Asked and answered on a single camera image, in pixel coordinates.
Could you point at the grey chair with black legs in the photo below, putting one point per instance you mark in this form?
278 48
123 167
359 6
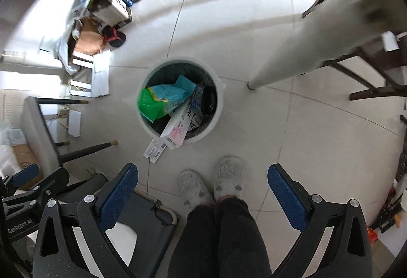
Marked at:
39 131

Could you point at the person's right leg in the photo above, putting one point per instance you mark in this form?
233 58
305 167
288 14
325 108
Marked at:
241 240

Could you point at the white round trash bin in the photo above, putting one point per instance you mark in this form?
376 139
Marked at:
219 96

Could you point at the long white carton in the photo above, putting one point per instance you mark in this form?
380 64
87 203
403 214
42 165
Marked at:
178 125

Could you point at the dark wooden chair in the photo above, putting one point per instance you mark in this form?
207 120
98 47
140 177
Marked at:
378 65

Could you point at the green plastic packet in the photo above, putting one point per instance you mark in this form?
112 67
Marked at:
151 106

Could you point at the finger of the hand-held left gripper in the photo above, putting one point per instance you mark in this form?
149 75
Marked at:
27 174
54 182

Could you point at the white plastic bag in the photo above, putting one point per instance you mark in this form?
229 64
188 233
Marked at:
9 147

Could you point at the person's leg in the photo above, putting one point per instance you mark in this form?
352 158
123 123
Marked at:
194 243
241 240

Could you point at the green teal plastic bag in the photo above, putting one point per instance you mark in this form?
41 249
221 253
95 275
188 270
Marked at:
171 92

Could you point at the white table leg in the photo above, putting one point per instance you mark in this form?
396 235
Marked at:
318 39

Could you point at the fuzzy grey slipper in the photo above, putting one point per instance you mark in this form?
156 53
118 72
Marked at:
230 176
194 185

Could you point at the person's left leg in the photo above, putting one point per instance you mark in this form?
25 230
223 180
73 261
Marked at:
194 243

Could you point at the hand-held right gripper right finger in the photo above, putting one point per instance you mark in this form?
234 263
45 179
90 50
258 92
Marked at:
286 198

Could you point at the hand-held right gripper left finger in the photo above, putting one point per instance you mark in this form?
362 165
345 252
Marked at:
117 198

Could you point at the white barcode paper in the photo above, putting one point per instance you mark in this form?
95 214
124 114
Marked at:
154 150

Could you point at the white paper cup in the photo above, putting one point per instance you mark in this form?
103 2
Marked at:
389 41

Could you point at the white printed cardboard box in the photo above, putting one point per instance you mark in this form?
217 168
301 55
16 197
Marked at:
111 9

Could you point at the small red packet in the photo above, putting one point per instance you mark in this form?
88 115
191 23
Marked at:
372 233

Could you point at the blue patterned plastic wrapper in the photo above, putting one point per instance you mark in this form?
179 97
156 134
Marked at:
197 98

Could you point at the brown flat cardboard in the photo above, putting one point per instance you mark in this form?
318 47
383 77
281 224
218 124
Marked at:
87 38

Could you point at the small white paper sheet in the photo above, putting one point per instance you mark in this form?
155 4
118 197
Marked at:
75 123

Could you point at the brown cardboard box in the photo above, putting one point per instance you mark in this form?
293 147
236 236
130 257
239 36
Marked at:
25 155

